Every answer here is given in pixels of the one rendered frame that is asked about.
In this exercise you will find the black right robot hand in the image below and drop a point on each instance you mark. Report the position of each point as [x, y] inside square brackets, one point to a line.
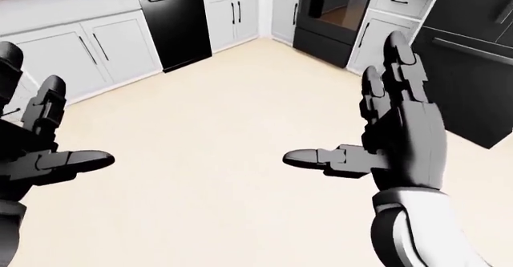
[417, 134]

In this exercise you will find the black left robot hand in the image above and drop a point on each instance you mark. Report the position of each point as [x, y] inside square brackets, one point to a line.
[24, 161]

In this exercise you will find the black oven stove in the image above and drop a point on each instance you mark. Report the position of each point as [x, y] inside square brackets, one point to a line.
[328, 17]

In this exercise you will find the white narrow cabinet beside stove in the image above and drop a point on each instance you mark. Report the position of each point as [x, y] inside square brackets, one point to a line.
[285, 8]

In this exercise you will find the black refrigerator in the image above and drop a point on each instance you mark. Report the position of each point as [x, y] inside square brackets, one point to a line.
[469, 56]

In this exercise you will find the white drawer cabinet beside refrigerator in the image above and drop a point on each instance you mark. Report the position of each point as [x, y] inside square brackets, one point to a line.
[386, 23]

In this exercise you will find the white sink base cabinet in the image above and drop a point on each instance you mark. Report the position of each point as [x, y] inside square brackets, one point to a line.
[72, 44]

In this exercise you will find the black dishwasher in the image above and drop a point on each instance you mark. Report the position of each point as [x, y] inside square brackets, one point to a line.
[176, 23]

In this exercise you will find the white two-door corner cabinet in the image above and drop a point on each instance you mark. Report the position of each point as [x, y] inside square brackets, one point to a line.
[234, 11]

